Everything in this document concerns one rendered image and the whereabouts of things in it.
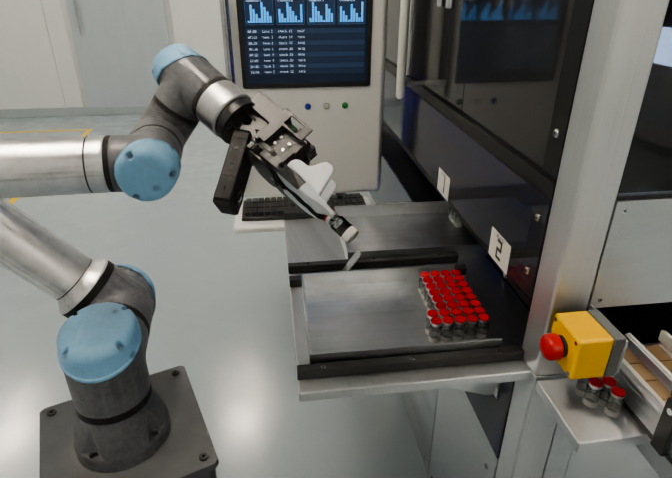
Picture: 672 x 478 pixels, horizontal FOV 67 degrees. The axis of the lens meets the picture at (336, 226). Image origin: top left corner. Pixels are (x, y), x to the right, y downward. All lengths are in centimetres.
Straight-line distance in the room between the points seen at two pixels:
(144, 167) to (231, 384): 161
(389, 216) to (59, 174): 94
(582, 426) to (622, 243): 28
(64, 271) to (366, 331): 54
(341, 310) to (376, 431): 101
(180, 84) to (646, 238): 73
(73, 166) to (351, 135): 114
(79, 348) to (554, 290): 71
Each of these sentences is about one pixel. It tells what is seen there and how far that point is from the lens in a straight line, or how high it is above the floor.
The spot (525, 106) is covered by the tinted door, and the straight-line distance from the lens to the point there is 94.
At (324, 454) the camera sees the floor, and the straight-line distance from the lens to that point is 193.
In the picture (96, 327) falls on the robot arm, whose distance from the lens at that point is 86.
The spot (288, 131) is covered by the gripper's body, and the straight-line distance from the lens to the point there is 72.
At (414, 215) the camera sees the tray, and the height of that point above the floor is 88.
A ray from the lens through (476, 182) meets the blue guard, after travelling 111.
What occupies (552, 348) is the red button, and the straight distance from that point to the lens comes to 83.
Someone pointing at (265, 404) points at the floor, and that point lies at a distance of 210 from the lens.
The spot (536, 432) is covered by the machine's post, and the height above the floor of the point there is 75.
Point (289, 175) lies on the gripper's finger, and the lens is 66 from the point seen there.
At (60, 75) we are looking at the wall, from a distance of 667.
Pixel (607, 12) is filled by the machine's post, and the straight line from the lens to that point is 76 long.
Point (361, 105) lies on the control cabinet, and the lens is 169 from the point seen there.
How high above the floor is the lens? 150
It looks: 27 degrees down
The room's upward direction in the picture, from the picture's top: straight up
